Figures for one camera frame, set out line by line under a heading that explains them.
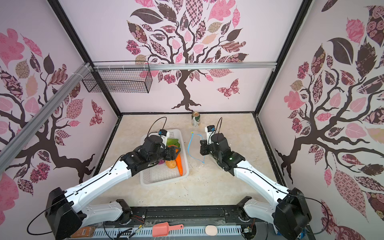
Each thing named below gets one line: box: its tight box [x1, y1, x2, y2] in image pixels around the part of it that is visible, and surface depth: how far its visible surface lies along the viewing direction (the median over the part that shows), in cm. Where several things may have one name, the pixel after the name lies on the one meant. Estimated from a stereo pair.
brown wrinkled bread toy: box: [165, 160, 177, 169], surface depth 89 cm
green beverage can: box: [191, 111, 201, 127], surface depth 109 cm
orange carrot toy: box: [175, 153, 183, 176], surface depth 90 cm
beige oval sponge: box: [205, 225, 218, 236], surface depth 70 cm
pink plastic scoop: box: [152, 222, 184, 238], surface depth 71 cm
